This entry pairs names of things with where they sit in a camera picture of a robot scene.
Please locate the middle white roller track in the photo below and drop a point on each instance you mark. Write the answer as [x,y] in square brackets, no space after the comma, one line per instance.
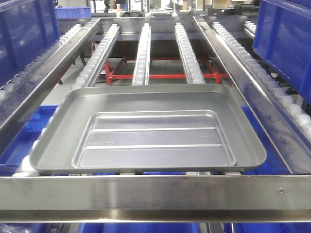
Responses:
[142,65]

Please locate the stainless steel rack frame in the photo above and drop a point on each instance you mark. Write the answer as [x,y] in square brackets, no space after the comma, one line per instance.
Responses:
[169,196]

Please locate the right white roller track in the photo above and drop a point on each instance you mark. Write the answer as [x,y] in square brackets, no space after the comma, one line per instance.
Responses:
[190,64]

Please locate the blue bin upper left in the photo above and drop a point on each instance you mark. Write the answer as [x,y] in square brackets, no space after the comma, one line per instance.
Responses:
[27,29]

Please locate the blue bin below rack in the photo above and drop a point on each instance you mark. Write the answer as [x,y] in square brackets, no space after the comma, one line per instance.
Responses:
[12,158]

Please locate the silver metal tray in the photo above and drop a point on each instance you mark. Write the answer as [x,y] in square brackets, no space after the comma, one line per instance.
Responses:
[157,128]

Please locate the left white roller track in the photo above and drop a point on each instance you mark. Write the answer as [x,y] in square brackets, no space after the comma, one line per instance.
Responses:
[94,66]

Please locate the blue bin upper right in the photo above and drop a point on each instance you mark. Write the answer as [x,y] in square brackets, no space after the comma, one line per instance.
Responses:
[283,40]

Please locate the far-right white roller track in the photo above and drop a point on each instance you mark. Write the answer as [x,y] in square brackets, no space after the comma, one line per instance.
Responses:
[292,108]

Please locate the red metal cart frame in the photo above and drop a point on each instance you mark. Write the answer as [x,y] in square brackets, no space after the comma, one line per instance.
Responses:
[165,62]

